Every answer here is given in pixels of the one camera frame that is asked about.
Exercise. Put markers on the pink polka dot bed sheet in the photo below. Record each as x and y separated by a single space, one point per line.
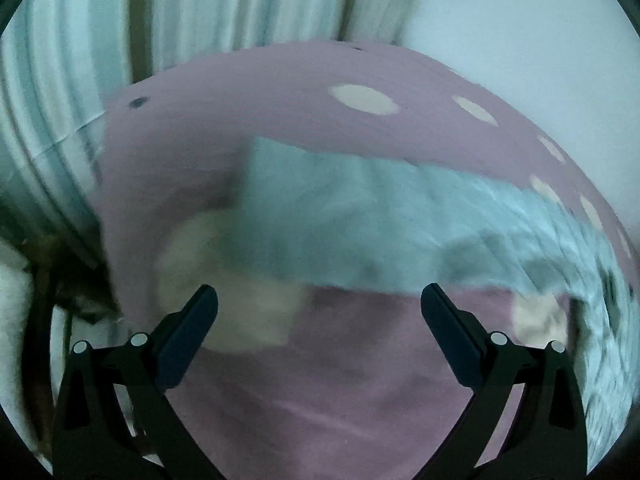
300 110

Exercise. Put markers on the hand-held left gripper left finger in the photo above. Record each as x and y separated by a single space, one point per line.
187 335

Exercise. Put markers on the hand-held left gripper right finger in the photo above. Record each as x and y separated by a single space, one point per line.
450 340

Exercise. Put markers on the small dark object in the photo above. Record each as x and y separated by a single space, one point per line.
136 103

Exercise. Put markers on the light blue puffer jacket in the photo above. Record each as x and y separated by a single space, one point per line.
350 220

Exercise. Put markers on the striped curtain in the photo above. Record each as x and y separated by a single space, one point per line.
60 110

